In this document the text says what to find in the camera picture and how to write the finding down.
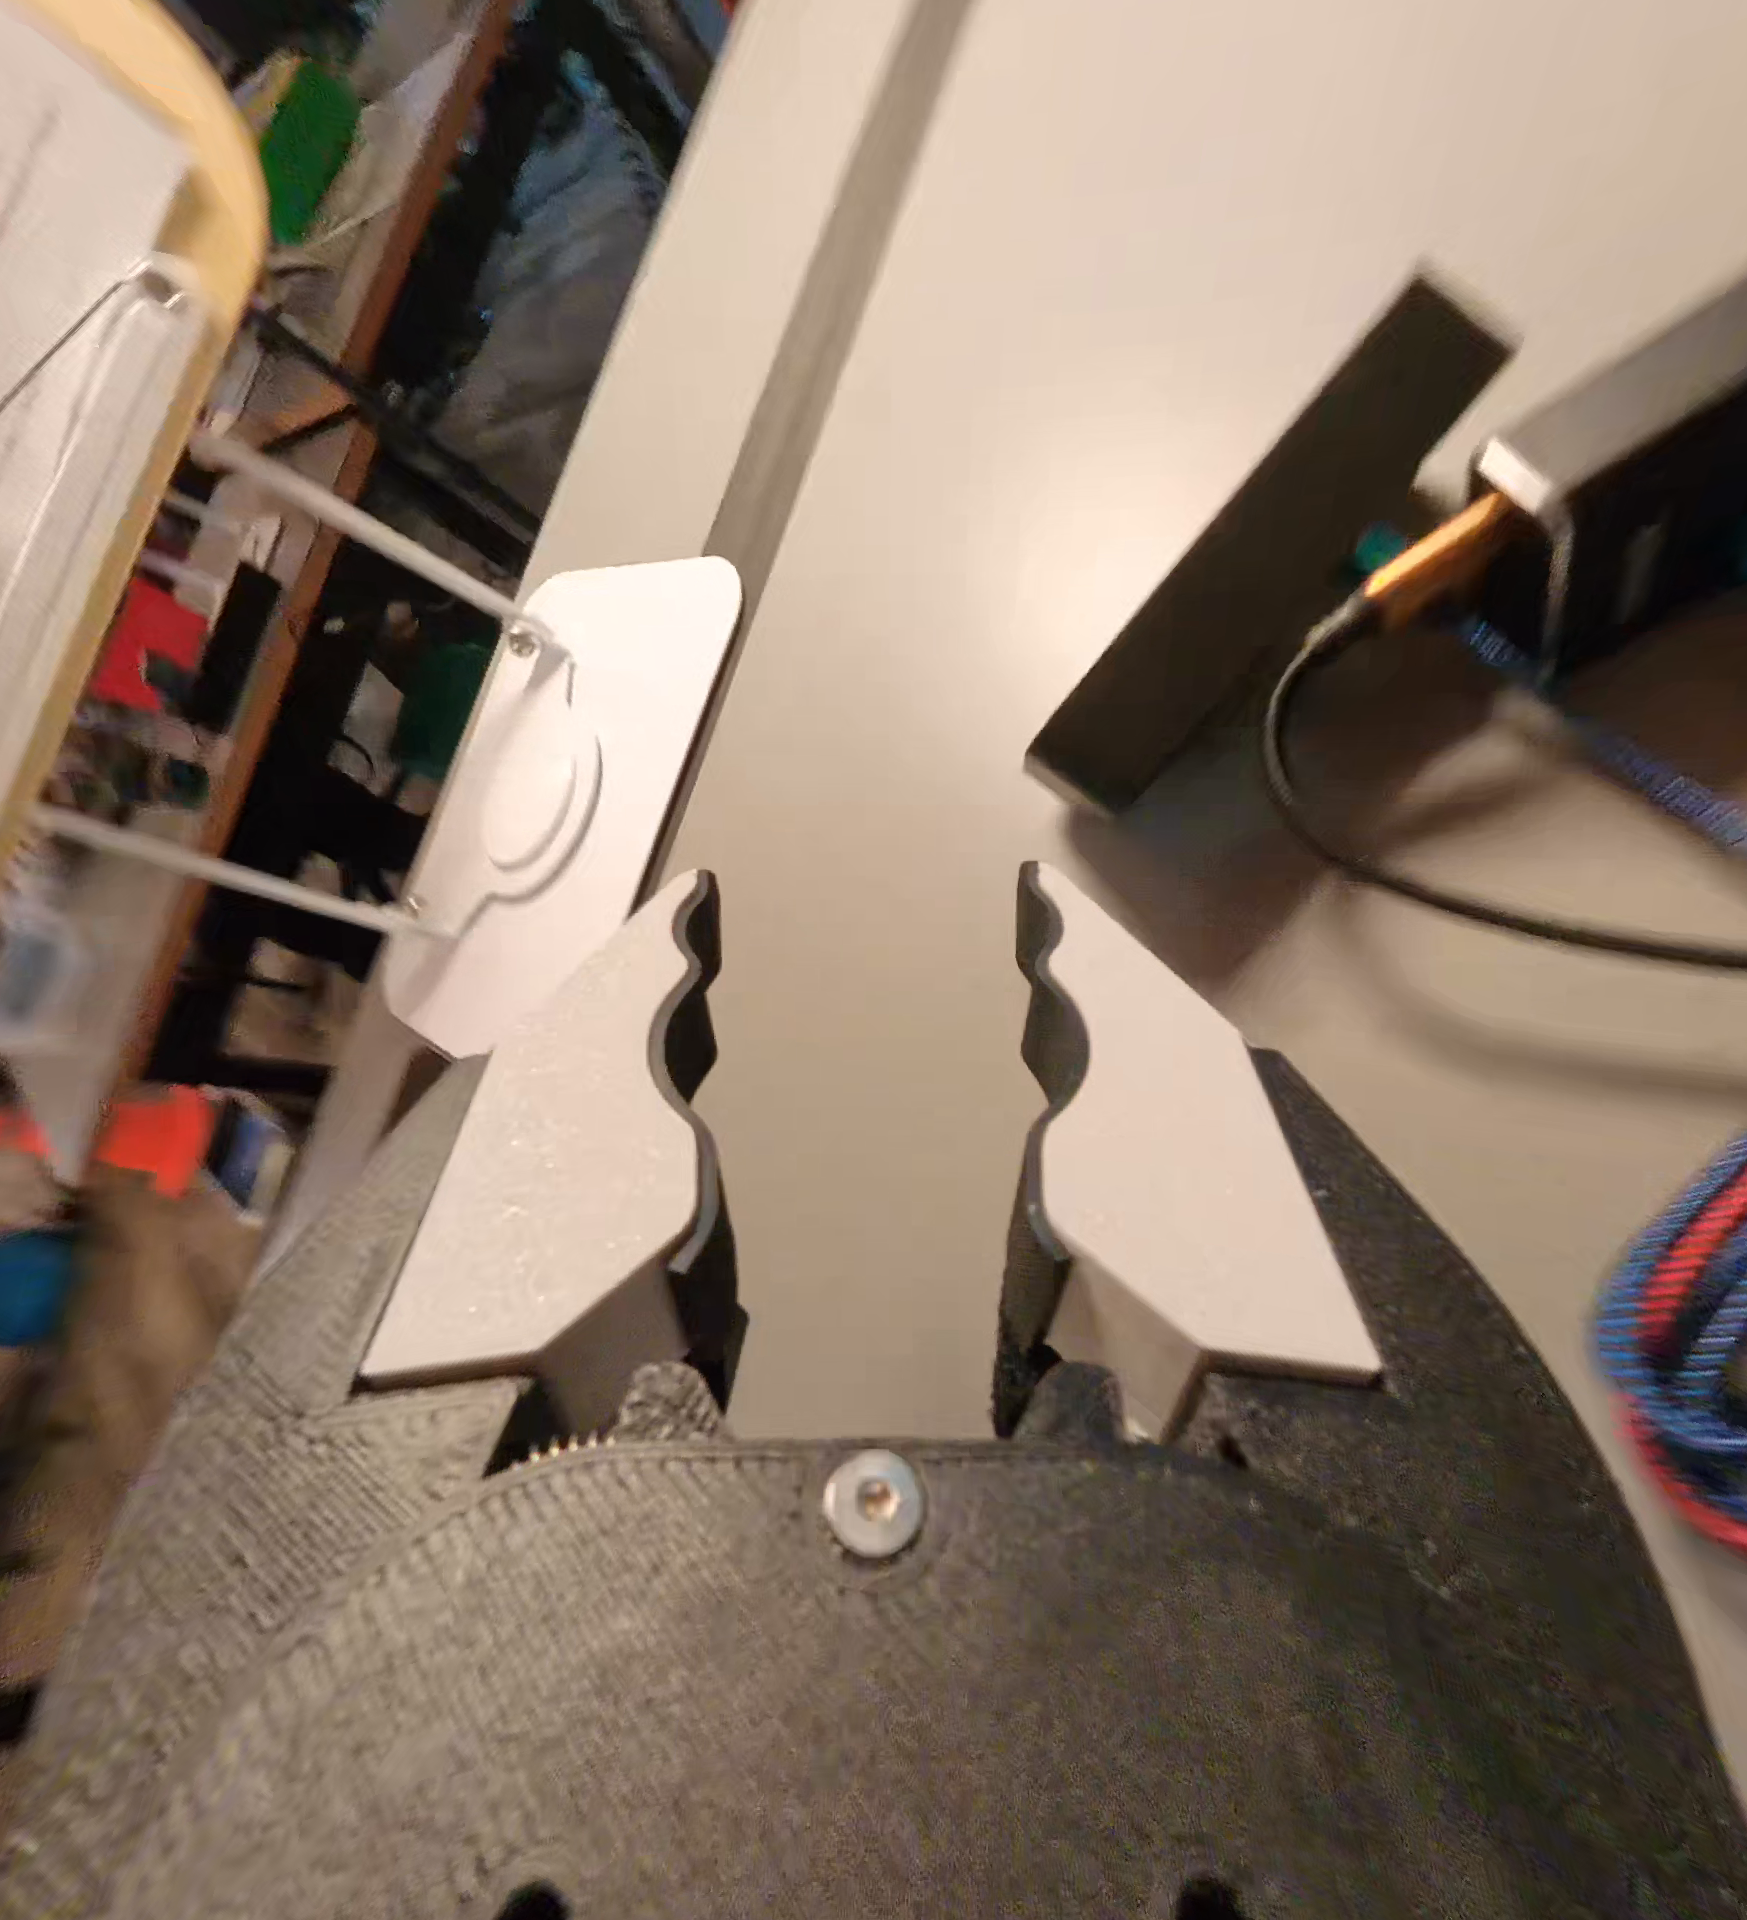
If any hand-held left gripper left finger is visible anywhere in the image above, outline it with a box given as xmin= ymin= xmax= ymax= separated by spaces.
xmin=359 ymin=870 xmax=736 ymax=1426

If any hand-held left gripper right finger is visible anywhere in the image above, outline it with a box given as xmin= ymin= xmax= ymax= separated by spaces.
xmin=1013 ymin=862 xmax=1384 ymax=1438

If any blue braided usb cable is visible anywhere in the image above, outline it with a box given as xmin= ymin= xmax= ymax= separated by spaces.
xmin=1593 ymin=1051 xmax=1747 ymax=1570

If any black multi-port charging station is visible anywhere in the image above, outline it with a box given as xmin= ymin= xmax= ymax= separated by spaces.
xmin=1027 ymin=270 xmax=1518 ymax=819

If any dark grey usb hub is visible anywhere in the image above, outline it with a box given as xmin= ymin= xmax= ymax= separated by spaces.
xmin=1470 ymin=218 xmax=1747 ymax=677

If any silver stand base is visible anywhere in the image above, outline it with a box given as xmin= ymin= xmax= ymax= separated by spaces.
xmin=380 ymin=556 xmax=746 ymax=1059

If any paper in clear holder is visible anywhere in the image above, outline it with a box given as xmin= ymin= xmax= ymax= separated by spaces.
xmin=0 ymin=0 xmax=207 ymax=887

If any round wooden board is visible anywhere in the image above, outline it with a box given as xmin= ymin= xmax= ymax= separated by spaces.
xmin=0 ymin=0 xmax=272 ymax=1037

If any green object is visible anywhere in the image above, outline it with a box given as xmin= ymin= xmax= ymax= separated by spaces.
xmin=257 ymin=61 xmax=365 ymax=250

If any white wire rod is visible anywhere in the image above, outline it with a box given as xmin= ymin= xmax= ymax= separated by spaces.
xmin=32 ymin=808 xmax=448 ymax=943
xmin=190 ymin=433 xmax=576 ymax=654

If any red braided cable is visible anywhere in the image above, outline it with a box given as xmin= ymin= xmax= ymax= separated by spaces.
xmin=1623 ymin=1095 xmax=1747 ymax=1570

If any blue cable with teal plug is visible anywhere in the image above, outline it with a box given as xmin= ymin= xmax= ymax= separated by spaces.
xmin=1457 ymin=526 xmax=1747 ymax=902

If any black braided cable orange plug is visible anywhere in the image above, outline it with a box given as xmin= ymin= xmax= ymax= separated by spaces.
xmin=1265 ymin=491 xmax=1747 ymax=977

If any wooden shelf frame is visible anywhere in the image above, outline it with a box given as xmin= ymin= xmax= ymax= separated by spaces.
xmin=108 ymin=0 xmax=522 ymax=1083

